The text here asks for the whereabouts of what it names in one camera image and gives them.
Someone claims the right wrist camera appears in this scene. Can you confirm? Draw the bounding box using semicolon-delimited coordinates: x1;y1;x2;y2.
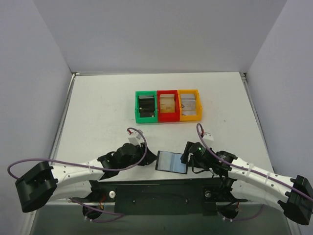
202;132;214;145

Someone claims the green plastic bin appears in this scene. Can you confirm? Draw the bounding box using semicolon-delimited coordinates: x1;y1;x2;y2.
134;91;158;124

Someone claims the grey cards stack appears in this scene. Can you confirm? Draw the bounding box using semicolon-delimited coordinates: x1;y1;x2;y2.
180;94;197;116

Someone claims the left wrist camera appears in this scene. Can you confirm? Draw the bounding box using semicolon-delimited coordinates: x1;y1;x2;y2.
128;130;144;146

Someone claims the beige cards stack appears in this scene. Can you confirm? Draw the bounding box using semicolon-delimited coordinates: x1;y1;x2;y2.
159;94;175;113

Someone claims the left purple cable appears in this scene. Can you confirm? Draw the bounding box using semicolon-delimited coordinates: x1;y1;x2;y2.
7;127;149;223

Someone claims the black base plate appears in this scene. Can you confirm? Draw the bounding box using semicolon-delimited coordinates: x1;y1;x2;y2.
75;178;245;216

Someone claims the yellow plastic bin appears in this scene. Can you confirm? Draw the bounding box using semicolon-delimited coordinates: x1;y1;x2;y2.
178;90;202;122

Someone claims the black leather card holder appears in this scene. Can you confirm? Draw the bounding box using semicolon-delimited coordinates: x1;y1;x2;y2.
155;151;188;174

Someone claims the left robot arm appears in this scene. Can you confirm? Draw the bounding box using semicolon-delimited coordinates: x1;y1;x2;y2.
15;143;157;212

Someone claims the red plastic bin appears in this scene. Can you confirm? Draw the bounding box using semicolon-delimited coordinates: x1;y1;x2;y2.
156;90;180;122

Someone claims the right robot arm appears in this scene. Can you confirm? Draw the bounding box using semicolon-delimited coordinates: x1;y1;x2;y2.
180;142;313;225

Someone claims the black card holders stack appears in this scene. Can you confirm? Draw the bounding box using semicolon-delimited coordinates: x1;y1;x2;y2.
138;95;155;118

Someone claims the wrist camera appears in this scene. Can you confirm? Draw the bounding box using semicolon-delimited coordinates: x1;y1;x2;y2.
202;132;214;145
128;130;144;146

